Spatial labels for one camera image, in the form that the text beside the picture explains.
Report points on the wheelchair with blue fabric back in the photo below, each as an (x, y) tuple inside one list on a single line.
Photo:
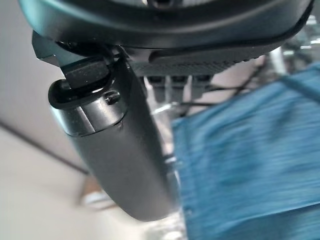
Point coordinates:
[(247, 155)]

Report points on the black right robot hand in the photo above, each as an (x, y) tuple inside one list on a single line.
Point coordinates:
[(117, 150)]

